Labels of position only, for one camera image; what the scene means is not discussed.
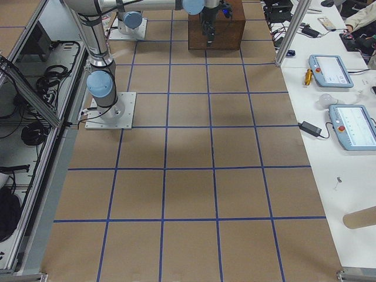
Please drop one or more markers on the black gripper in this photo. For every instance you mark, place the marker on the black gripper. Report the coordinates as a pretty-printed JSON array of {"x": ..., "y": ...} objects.
[{"x": 208, "y": 16}]

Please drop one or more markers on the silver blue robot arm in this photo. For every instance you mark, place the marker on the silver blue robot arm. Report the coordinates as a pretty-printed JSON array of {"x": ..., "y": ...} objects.
[
  {"x": 89, "y": 20},
  {"x": 130, "y": 17}
]

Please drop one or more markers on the dark wooden drawer cabinet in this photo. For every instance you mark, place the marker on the dark wooden drawer cabinet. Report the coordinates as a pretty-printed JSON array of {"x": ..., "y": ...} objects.
[{"x": 230, "y": 25}]

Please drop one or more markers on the small blue usb device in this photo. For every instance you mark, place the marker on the small blue usb device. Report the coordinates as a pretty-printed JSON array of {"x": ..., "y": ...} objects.
[{"x": 291, "y": 53}]

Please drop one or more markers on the far teach pendant tablet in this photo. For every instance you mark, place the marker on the far teach pendant tablet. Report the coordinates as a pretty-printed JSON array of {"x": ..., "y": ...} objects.
[{"x": 329, "y": 71}]

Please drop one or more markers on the teach pendant tablet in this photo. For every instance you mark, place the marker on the teach pendant tablet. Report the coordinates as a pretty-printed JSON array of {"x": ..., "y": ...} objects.
[
  {"x": 329, "y": 71},
  {"x": 353, "y": 127}
]

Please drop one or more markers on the white light bulb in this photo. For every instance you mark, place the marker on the white light bulb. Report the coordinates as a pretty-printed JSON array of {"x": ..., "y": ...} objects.
[{"x": 325, "y": 101}]

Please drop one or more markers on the black power adapter brick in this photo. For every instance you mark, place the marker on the black power adapter brick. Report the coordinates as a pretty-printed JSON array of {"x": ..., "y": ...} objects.
[{"x": 310, "y": 129}]

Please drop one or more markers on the person in beige jacket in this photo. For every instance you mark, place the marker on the person in beige jacket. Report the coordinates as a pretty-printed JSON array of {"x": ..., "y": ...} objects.
[{"x": 361, "y": 19}]

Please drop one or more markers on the near teach pendant tablet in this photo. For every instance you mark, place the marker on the near teach pendant tablet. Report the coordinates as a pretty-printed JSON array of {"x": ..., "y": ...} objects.
[{"x": 353, "y": 127}]

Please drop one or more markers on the cardboard tube roll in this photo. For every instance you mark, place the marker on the cardboard tube roll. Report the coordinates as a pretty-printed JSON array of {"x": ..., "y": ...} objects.
[{"x": 360, "y": 219}]

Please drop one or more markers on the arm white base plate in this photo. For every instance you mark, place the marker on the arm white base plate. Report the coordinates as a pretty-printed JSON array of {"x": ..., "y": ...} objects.
[
  {"x": 120, "y": 32},
  {"x": 119, "y": 116}
]

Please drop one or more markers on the aluminium frame post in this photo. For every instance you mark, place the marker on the aluminium frame post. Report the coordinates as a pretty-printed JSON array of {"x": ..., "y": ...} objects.
[{"x": 300, "y": 11}]

